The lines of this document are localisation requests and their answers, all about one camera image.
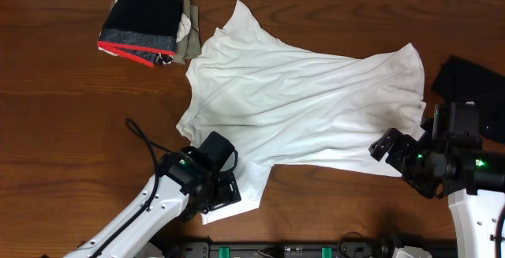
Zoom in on olive grey folded garment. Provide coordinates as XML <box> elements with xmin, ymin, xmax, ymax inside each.
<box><xmin>172</xmin><ymin>0</ymin><xmax>201</xmax><ymax>65</ymax></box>

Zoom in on black t-shirt white logo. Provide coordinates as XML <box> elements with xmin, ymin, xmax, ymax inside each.
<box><xmin>432</xmin><ymin>56</ymin><xmax>504</xmax><ymax>144</ymax></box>

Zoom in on black folded garment pink trim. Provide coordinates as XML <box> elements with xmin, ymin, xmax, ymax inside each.
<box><xmin>97</xmin><ymin>0</ymin><xmax>182</xmax><ymax>67</ymax></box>

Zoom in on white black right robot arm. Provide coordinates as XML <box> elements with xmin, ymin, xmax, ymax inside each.
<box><xmin>369</xmin><ymin>128</ymin><xmax>504</xmax><ymax>257</ymax></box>

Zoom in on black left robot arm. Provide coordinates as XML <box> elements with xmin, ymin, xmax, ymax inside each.
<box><xmin>67</xmin><ymin>147</ymin><xmax>241</xmax><ymax>258</ymax></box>

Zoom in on white t-shirt pixel print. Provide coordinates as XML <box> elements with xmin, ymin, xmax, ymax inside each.
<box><xmin>177</xmin><ymin>2</ymin><xmax>425</xmax><ymax>224</ymax></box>

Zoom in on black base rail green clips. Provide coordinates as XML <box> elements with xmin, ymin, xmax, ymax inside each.
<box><xmin>169</xmin><ymin>232</ymin><xmax>458</xmax><ymax>258</ymax></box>

